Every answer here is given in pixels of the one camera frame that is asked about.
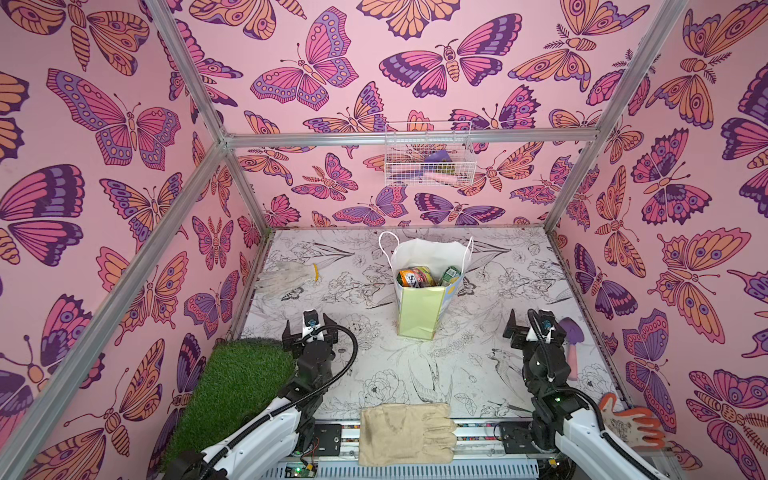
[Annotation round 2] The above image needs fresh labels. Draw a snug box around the white paper bag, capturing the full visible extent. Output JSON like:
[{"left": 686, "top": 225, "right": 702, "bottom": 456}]
[{"left": 378, "top": 231, "right": 475, "bottom": 340}]

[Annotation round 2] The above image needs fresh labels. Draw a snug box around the green spring tea bag back-side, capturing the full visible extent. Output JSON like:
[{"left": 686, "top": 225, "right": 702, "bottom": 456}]
[{"left": 440, "top": 266, "right": 462, "bottom": 287}]

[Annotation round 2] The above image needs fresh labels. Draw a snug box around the orange Fox's candy bag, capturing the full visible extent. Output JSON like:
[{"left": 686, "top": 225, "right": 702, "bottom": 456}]
[{"left": 396, "top": 266, "right": 436, "bottom": 288}]

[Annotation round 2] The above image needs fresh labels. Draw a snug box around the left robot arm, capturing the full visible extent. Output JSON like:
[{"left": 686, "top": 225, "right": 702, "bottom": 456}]
[{"left": 164, "top": 310, "right": 359, "bottom": 479}]

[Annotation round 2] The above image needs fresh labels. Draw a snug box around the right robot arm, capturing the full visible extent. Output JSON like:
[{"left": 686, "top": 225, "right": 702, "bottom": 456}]
[{"left": 503, "top": 309, "right": 665, "bottom": 479}]

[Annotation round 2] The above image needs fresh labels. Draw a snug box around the purple pink garden trowel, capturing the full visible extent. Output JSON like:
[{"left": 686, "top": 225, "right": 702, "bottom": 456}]
[{"left": 559, "top": 317, "right": 585, "bottom": 381}]

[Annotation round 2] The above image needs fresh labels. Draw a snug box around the green artificial grass mat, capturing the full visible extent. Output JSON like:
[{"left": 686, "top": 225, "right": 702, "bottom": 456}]
[{"left": 162, "top": 338, "right": 296, "bottom": 470}]

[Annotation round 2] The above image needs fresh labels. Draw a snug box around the beige work glove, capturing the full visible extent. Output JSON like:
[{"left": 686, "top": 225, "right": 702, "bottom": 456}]
[{"left": 358, "top": 403, "right": 457, "bottom": 467}]

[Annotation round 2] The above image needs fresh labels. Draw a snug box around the orange white garden glove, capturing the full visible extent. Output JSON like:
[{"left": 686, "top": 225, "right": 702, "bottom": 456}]
[{"left": 599, "top": 393, "right": 666, "bottom": 450}]

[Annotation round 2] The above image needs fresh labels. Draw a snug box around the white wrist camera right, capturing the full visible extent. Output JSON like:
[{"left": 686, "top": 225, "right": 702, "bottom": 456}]
[{"left": 526, "top": 309, "right": 555, "bottom": 344}]

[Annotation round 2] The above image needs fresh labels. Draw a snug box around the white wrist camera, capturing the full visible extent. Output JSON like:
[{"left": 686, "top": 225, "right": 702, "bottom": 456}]
[
  {"left": 302, "top": 310, "right": 319, "bottom": 336},
  {"left": 526, "top": 309, "right": 555, "bottom": 344}
]

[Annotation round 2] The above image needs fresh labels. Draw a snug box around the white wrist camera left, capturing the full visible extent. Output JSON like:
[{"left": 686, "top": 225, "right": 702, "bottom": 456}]
[{"left": 302, "top": 310, "right": 319, "bottom": 336}]

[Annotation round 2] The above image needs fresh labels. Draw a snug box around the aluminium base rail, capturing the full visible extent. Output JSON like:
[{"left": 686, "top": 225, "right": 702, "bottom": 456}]
[{"left": 262, "top": 418, "right": 587, "bottom": 479}]

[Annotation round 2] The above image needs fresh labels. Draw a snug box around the white wire basket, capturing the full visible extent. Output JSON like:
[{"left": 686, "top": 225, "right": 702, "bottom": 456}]
[{"left": 382, "top": 122, "right": 477, "bottom": 189}]

